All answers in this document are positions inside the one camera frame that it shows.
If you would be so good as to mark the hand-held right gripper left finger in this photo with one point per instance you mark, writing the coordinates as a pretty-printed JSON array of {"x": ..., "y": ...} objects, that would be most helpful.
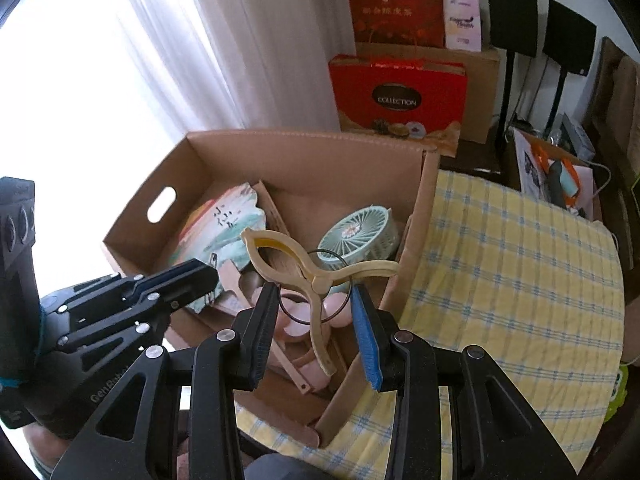
[{"x": 257, "y": 330}]

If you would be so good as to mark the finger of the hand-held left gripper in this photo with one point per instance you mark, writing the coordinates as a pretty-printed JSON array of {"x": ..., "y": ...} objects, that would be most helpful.
[
  {"x": 185, "y": 277},
  {"x": 110, "y": 332}
]

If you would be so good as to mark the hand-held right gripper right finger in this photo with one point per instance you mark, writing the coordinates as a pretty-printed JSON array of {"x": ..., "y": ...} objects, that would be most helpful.
[{"x": 367, "y": 345}]

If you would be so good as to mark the pink handheld fan with ears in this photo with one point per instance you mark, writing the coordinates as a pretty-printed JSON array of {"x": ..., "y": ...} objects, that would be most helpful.
[{"x": 335, "y": 310}]

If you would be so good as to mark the brown wooden folding fan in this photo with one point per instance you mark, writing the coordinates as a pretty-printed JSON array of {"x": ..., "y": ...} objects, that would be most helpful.
[{"x": 235, "y": 285}]

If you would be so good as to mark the colourful paper folding fan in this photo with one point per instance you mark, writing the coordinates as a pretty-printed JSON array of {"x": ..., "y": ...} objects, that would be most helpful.
[{"x": 220, "y": 230}]

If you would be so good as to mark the mint green handheld fan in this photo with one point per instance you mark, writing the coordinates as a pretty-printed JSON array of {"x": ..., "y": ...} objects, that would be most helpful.
[{"x": 350, "y": 230}]

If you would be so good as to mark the person's left hand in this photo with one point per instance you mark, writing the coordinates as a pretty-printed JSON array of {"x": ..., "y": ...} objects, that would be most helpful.
[{"x": 47, "y": 447}]

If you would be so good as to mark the dark chair back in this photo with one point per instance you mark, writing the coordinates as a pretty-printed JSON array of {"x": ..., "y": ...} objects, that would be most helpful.
[{"x": 285, "y": 467}]

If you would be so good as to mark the yellow checked tablecloth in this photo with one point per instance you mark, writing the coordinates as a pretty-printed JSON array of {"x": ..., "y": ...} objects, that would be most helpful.
[{"x": 500, "y": 285}]

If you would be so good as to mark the white curtain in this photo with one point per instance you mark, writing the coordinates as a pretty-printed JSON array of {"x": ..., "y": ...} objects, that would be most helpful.
[{"x": 250, "y": 35}]

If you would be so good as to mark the green toy case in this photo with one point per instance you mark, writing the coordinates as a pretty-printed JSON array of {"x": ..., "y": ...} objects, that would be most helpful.
[{"x": 617, "y": 385}]

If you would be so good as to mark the red gift box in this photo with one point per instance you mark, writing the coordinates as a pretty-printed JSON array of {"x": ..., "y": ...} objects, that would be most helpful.
[{"x": 400, "y": 85}]

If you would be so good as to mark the large brown cardboard box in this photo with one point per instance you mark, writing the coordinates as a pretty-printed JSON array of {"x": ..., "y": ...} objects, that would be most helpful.
[{"x": 482, "y": 95}]

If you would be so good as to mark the grey appliance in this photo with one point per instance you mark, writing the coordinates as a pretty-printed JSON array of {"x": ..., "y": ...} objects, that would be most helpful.
[{"x": 577, "y": 135}]

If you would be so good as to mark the white purple tissue pack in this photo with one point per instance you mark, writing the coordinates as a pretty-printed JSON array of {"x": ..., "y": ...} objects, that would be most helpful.
[{"x": 462, "y": 25}]

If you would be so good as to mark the red gift bag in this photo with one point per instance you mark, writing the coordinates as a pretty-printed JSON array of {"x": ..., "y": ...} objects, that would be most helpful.
[{"x": 395, "y": 10}]

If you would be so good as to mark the brown sofa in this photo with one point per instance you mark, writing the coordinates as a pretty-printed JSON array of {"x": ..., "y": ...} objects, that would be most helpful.
[{"x": 615, "y": 110}]

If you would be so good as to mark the large beige sofa cushion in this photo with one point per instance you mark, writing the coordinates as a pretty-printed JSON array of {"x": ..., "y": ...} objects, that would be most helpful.
[{"x": 629, "y": 100}]

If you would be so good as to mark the black speaker on stand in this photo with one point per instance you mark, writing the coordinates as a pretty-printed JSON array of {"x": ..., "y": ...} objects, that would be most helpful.
[
  {"x": 510, "y": 15},
  {"x": 570, "y": 35}
]

